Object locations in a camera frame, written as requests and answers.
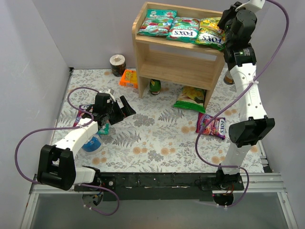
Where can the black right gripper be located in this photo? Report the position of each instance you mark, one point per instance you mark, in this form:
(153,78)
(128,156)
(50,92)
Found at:
(227,17)

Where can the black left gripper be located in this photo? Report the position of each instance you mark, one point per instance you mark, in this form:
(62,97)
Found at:
(118,109)

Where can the yellow green Fox's candy bag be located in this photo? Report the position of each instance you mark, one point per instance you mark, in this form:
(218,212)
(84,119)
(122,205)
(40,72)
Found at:
(210,34)

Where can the teal Fox's candy bag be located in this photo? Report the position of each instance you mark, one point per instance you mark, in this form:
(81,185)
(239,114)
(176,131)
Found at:
(157,22)
(184,29)

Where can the purple fox's candy bag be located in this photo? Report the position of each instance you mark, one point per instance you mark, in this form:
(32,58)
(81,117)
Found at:
(215,128)
(81,114)

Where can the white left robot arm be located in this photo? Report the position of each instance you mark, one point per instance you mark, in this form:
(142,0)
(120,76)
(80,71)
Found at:
(56,164)

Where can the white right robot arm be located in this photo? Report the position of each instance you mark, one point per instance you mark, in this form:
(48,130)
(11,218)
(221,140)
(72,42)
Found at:
(238,24)

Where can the orange candy box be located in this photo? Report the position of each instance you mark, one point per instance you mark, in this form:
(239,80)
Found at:
(129,79)

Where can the wooden two-tier shelf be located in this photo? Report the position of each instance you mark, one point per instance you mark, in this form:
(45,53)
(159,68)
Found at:
(172,67)

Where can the green glass bottle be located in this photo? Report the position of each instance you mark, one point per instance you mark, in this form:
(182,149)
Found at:
(155,86)

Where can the dark tape roll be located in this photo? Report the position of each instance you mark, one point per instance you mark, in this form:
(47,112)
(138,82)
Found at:
(118,65)

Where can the metal tin can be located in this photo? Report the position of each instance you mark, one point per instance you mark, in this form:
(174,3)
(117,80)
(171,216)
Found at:
(228,78)

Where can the green cassava chips bag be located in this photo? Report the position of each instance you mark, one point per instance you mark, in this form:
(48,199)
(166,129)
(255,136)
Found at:
(191,98)

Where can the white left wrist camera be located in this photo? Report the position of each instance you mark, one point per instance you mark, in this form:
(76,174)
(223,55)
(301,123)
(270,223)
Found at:
(110,92)

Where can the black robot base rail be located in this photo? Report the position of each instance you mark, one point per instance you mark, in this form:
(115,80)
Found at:
(164,186)

